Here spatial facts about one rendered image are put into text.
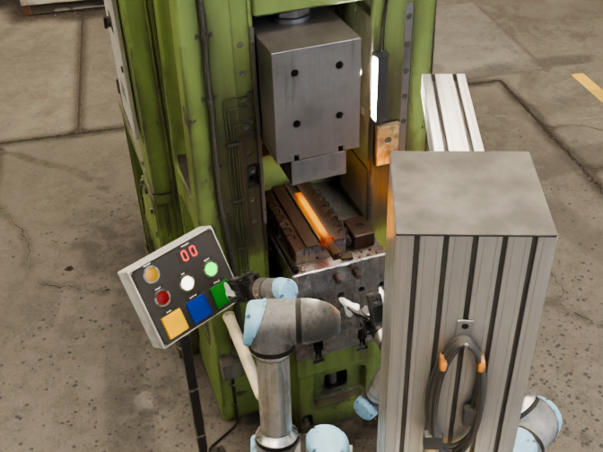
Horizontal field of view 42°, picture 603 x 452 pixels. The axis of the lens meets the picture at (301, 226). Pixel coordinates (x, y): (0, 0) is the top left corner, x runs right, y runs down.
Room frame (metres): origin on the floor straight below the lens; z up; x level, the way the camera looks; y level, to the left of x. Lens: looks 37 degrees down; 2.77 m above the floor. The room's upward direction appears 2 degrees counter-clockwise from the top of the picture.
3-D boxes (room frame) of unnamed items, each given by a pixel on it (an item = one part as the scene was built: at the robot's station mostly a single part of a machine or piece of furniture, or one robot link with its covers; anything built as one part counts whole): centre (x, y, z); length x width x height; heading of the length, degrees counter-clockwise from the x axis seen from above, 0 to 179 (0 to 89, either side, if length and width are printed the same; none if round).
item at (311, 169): (2.48, 0.00, 1.32); 0.42 x 0.20 x 0.10; 18
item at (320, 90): (2.49, -0.04, 1.56); 0.42 x 0.39 x 0.40; 18
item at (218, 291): (2.00, 0.28, 1.01); 0.07 x 0.05 x 0.07; 133
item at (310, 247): (2.48, 0.00, 0.96); 0.42 x 0.20 x 0.09; 18
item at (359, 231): (2.39, -0.22, 0.95); 0.12 x 0.08 x 0.06; 18
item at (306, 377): (2.51, -0.05, 0.23); 0.55 x 0.37 x 0.47; 18
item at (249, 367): (2.09, 0.23, 0.62); 0.44 x 0.05 x 0.05; 18
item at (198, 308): (1.93, 0.35, 1.01); 0.07 x 0.05 x 0.07; 133
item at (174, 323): (1.86, 0.42, 1.01); 0.07 x 0.05 x 0.07; 133
